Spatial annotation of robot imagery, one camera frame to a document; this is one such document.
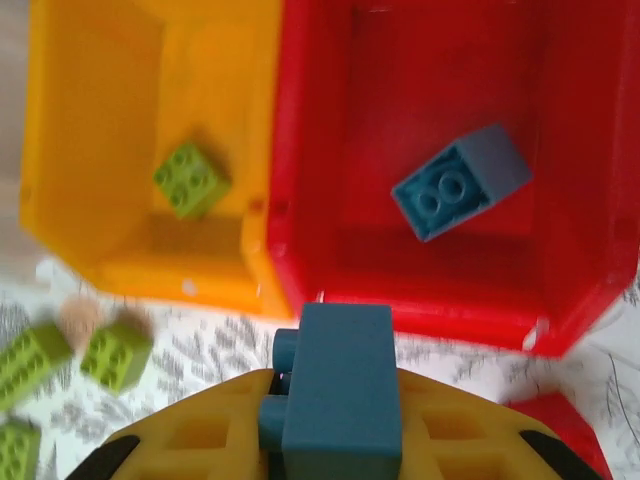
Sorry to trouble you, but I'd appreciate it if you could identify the yellow plastic bin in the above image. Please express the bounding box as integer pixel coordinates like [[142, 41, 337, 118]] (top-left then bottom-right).
[[18, 0, 294, 321]]

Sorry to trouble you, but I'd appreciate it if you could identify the blue sloped lego brick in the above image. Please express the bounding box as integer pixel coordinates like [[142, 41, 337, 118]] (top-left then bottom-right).
[[257, 303, 404, 480]]

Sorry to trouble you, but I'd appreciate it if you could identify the green two-by-two lego brick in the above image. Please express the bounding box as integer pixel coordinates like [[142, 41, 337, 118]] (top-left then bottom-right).
[[152, 141, 234, 220], [79, 322, 154, 397]]

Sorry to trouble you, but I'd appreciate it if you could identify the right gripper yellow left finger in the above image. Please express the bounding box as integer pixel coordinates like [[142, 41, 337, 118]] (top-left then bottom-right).
[[64, 369, 289, 480]]

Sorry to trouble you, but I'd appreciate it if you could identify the red plastic bin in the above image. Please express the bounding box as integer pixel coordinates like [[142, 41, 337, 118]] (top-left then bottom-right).
[[259, 0, 640, 359]]

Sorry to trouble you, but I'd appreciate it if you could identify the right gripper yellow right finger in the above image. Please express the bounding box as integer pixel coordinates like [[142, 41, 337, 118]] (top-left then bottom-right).
[[399, 372, 601, 480]]

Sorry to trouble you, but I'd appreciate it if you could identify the green two-by-four lego brick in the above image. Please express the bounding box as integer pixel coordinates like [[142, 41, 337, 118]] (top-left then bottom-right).
[[0, 323, 75, 412]]

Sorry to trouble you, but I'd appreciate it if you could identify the blue short lego brick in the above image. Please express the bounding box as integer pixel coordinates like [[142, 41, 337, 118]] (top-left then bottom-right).
[[390, 124, 532, 244]]

